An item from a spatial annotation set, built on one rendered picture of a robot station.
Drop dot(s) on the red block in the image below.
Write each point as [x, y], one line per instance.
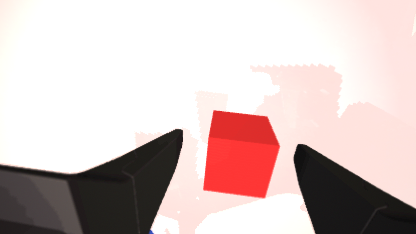
[241, 154]

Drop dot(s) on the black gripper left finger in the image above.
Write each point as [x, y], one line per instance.
[121, 196]

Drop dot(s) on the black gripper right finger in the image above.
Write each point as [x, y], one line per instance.
[339, 201]

